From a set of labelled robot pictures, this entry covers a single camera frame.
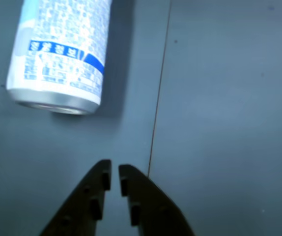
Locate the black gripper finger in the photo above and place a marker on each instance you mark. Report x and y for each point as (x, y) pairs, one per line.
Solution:
(82, 209)
(153, 211)

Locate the white can with blue print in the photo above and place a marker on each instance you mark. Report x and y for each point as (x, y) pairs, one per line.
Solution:
(57, 49)

